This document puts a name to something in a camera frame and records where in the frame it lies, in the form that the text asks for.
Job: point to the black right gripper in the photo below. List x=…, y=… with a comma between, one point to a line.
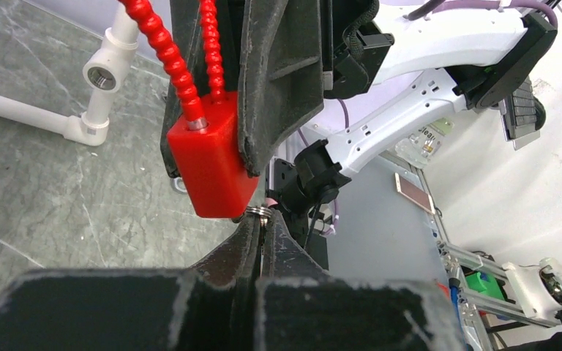
x=281, y=70

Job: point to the pink smartphone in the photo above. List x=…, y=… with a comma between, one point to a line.
x=414, y=194

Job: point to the silver padlock keys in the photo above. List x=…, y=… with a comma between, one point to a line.
x=263, y=212

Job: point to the white pvc pipe frame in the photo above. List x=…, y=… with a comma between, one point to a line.
x=57, y=81

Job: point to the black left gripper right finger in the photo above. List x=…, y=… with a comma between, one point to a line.
x=299, y=306

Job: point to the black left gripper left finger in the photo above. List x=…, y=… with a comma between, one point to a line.
x=203, y=307

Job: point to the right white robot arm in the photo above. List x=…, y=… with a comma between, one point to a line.
x=447, y=56

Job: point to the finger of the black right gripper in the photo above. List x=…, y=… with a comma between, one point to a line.
x=183, y=97

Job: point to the red handled wrench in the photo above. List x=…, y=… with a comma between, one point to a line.
x=178, y=185

